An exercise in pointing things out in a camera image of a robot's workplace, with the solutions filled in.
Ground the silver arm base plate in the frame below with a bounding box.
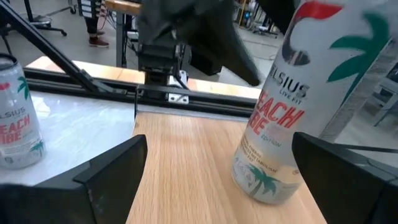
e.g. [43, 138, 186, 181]
[167, 70, 190, 105]

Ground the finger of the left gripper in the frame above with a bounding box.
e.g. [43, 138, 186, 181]
[257, 0, 301, 35]
[186, 0, 262, 86]

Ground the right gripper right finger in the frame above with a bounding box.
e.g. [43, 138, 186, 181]
[291, 131, 398, 224]

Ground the office chair base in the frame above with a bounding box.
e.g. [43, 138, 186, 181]
[4, 0, 68, 37]

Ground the wooden shelf with black legs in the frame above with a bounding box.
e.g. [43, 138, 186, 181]
[126, 85, 327, 224]

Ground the white Celsius energy drink can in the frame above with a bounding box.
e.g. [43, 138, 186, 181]
[0, 52, 47, 170]
[231, 0, 398, 205]

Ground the wooden desk with metal leg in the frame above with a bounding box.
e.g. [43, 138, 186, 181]
[104, 0, 144, 68]

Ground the person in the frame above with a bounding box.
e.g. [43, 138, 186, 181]
[83, 0, 110, 49]

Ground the black aluminium table frame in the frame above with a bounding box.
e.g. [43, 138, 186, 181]
[0, 0, 261, 121]

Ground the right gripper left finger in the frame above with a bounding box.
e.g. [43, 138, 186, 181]
[0, 134, 149, 224]

